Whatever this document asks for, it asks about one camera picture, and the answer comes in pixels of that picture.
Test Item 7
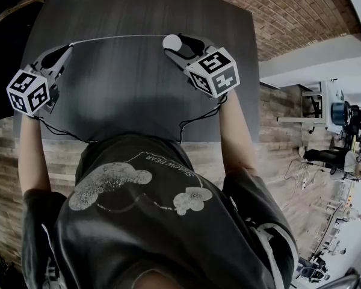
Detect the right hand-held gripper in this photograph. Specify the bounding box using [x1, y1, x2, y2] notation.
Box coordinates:
[163, 33, 241, 101]

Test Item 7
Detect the black printed t-shirt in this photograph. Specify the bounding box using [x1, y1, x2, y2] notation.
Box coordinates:
[21, 134, 299, 289]

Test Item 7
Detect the white table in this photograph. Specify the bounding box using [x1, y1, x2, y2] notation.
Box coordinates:
[277, 79, 332, 132]

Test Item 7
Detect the round white tape measure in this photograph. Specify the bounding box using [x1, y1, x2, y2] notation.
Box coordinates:
[68, 33, 183, 51]

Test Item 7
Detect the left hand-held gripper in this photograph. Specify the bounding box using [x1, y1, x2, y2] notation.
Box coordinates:
[5, 44, 75, 117]

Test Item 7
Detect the person's right forearm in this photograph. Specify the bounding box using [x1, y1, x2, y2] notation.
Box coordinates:
[218, 90, 259, 180]

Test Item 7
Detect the thin black cable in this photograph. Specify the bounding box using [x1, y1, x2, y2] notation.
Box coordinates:
[179, 94, 229, 145]
[35, 116, 99, 144]

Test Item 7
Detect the blue cylinder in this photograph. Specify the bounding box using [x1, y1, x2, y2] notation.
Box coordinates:
[331, 101, 347, 126]

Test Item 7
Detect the black machine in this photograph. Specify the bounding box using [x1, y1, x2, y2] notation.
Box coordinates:
[296, 256, 330, 282]

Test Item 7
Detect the black headrest office chair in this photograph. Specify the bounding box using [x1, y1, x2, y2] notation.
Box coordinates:
[0, 16, 43, 126]

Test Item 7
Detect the person's left forearm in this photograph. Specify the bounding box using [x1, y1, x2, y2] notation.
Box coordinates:
[17, 113, 52, 196]

